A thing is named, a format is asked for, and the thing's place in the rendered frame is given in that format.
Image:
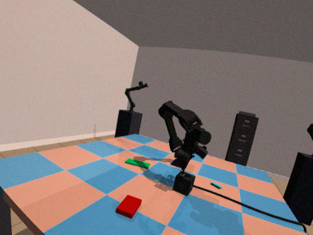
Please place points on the green flat bar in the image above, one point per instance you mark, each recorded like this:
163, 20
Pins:
137, 163

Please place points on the red rectangular block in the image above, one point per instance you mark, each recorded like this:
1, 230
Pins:
128, 206

